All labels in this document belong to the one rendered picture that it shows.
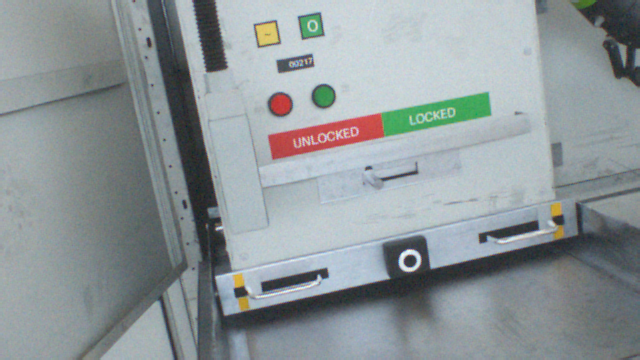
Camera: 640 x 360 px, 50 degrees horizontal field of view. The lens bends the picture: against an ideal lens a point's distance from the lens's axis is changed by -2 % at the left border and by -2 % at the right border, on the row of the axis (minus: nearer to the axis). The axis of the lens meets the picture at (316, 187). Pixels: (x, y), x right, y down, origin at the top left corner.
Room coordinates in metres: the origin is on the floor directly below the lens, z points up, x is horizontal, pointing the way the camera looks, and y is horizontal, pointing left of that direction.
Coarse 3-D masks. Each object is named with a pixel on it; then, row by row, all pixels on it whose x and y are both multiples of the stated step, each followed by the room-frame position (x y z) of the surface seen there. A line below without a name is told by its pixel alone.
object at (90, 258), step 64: (0, 0) 0.95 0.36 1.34; (64, 0) 1.11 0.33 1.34; (128, 0) 1.27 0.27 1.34; (0, 64) 0.92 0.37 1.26; (64, 64) 1.07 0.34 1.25; (0, 128) 0.88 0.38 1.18; (64, 128) 1.03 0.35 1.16; (128, 128) 1.23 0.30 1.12; (0, 192) 0.85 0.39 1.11; (64, 192) 0.99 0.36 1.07; (128, 192) 1.17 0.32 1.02; (0, 256) 0.82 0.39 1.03; (64, 256) 0.95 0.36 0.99; (128, 256) 1.12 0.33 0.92; (0, 320) 0.79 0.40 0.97; (64, 320) 0.91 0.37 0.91; (128, 320) 1.02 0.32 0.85
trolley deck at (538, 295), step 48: (384, 288) 0.98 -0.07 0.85; (432, 288) 0.94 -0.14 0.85; (480, 288) 0.91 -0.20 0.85; (528, 288) 0.88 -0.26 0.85; (576, 288) 0.85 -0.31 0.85; (624, 288) 0.82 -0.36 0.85; (288, 336) 0.87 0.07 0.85; (336, 336) 0.84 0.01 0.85; (384, 336) 0.82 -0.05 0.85; (432, 336) 0.79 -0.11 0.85; (480, 336) 0.77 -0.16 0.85; (528, 336) 0.74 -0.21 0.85; (576, 336) 0.72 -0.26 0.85; (624, 336) 0.70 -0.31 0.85
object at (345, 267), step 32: (448, 224) 0.97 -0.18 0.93; (480, 224) 0.98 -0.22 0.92; (512, 224) 0.98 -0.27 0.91; (576, 224) 0.99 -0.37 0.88; (320, 256) 0.95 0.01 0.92; (352, 256) 0.95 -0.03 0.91; (384, 256) 0.96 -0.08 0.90; (448, 256) 0.97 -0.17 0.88; (480, 256) 0.97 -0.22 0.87; (224, 288) 0.93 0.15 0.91; (320, 288) 0.95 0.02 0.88
